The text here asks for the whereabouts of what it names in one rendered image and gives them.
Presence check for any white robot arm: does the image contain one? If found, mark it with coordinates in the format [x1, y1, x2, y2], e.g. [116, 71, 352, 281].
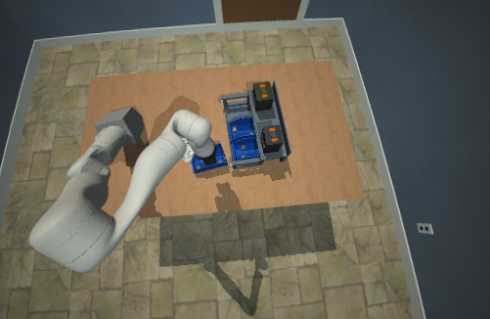
[29, 110, 212, 273]

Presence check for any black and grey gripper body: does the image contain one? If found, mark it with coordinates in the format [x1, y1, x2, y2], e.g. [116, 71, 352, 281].
[182, 138, 216, 165]

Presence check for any blue bin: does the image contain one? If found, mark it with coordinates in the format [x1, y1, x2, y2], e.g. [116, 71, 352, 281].
[192, 143, 227, 173]
[229, 116, 256, 143]
[232, 137, 259, 160]

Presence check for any grey metal shelf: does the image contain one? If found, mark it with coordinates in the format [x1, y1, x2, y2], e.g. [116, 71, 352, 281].
[219, 80, 291, 169]

